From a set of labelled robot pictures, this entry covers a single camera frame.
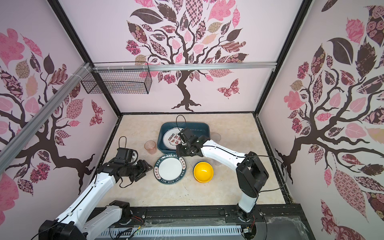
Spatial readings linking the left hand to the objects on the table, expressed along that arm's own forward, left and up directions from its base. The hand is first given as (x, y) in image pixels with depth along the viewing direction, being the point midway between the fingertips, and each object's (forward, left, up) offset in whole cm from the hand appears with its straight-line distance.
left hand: (150, 172), depth 80 cm
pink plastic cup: (+20, +4, -5) cm, 21 cm away
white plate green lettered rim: (+5, -10, -6) cm, 12 cm away
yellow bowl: (+1, -29, -1) cm, 29 cm away
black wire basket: (+53, +25, +25) cm, 64 cm away
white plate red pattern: (+29, -8, -7) cm, 30 cm away
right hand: (+12, -16, +5) cm, 20 cm away
